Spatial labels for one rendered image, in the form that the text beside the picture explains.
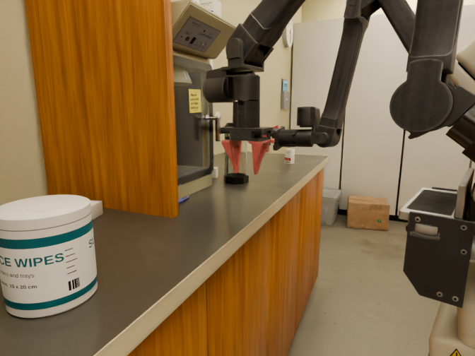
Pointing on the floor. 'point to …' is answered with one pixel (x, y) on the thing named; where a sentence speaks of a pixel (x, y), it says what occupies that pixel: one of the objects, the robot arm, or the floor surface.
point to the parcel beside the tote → (367, 212)
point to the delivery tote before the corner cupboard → (330, 205)
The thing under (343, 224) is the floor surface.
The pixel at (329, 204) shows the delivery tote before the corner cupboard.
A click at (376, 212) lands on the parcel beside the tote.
